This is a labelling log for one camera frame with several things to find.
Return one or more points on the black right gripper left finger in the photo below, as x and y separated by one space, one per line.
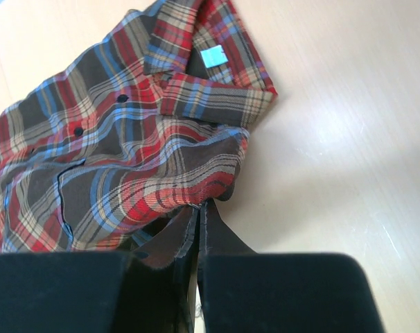
146 290

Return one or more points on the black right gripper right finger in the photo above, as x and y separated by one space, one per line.
245 291

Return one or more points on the red blue plaid flannel shirt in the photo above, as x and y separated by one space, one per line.
125 148

